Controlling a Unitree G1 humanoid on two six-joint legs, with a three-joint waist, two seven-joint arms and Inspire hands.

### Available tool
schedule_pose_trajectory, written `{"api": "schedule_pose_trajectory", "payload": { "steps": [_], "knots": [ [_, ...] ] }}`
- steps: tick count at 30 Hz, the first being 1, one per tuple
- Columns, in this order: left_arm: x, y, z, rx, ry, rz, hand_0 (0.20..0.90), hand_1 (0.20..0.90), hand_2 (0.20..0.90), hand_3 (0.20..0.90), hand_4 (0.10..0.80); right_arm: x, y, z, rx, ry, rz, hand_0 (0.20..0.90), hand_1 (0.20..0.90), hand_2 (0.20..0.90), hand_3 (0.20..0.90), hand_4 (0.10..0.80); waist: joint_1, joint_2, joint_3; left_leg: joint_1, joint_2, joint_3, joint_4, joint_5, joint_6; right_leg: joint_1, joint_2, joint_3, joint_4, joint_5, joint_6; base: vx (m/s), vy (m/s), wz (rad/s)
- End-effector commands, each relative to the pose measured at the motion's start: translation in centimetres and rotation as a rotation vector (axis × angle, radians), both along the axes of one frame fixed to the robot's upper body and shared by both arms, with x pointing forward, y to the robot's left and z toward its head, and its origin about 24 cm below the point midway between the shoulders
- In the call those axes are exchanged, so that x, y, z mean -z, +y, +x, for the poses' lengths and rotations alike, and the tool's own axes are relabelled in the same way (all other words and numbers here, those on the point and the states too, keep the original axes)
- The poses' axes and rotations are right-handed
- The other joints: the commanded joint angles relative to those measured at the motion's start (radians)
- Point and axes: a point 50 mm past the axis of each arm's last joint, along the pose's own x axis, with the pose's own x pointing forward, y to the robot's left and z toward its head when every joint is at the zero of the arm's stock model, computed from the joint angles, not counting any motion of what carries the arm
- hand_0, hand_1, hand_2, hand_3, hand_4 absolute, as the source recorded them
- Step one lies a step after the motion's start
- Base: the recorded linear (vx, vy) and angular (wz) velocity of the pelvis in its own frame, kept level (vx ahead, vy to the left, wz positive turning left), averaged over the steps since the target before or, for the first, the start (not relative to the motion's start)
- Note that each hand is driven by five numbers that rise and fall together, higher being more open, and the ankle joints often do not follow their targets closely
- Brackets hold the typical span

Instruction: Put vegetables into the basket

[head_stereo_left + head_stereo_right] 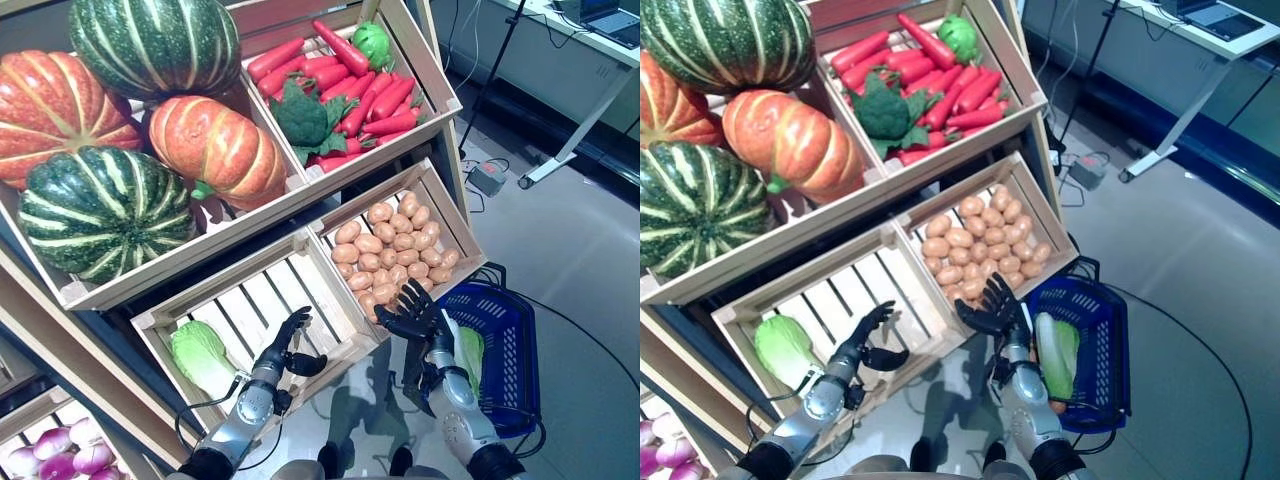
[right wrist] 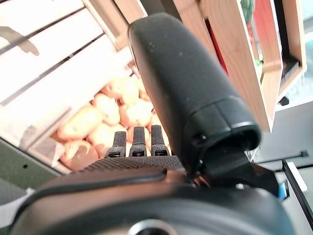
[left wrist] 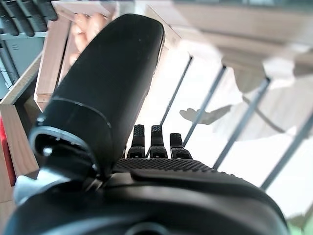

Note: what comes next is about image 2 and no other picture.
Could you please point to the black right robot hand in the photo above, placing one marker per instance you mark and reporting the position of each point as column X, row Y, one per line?
column 183, row 73

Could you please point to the wooden carrot crate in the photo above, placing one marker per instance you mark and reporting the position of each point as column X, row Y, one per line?
column 232, row 73

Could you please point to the brown potato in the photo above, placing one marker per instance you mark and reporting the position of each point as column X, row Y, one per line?
column 135, row 112
column 108, row 107
column 78, row 153
column 80, row 124

